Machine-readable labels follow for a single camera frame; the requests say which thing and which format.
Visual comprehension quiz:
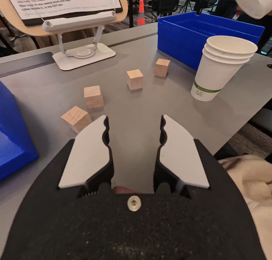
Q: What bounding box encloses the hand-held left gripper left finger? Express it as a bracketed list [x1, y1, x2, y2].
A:
[58, 115, 114, 198]

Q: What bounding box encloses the wooden document stand white base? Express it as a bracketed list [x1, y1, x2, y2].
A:
[0, 0, 128, 71]

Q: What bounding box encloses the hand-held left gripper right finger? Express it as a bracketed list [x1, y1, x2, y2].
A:
[153, 115, 210, 196]

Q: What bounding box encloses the wooden cube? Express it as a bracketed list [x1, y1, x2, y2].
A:
[127, 69, 144, 90]
[83, 85, 104, 109]
[61, 106, 93, 134]
[154, 59, 171, 78]

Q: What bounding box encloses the blue plastic bin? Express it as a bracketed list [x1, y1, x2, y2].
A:
[0, 81, 39, 182]
[157, 11, 265, 71]

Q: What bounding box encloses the orange traffic cone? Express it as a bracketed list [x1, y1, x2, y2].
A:
[137, 0, 146, 25]

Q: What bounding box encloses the person's beige sweatshirt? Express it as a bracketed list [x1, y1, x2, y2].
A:
[218, 154, 272, 260]

